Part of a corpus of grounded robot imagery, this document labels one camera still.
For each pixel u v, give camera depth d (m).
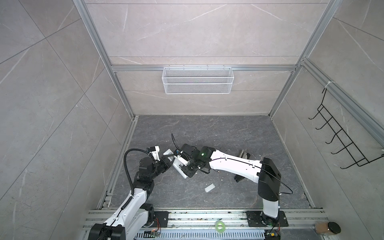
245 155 0.95
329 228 0.64
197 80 1.01
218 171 0.54
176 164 0.78
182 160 0.64
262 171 0.46
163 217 0.73
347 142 0.65
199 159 0.56
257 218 0.75
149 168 0.64
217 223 0.73
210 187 0.84
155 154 0.75
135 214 0.52
